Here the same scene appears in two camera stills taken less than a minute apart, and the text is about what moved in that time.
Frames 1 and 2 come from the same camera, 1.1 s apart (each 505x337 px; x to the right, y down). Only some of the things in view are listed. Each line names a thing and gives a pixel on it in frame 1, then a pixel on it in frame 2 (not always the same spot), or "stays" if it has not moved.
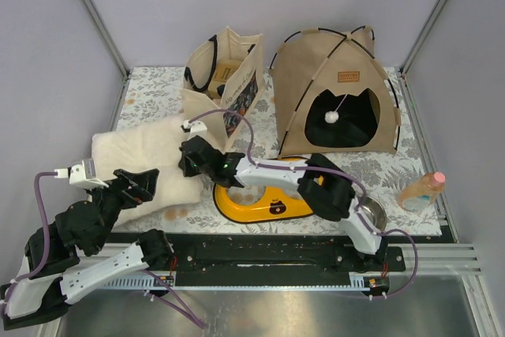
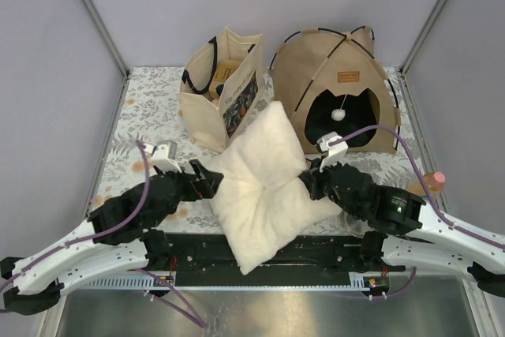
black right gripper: [184, 166] → [312, 177]
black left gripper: [145, 181] → [204, 188]
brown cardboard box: [223, 70] stays
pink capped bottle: [418, 196] stays
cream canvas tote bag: [224, 71] stays
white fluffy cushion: [151, 144] → [258, 195]
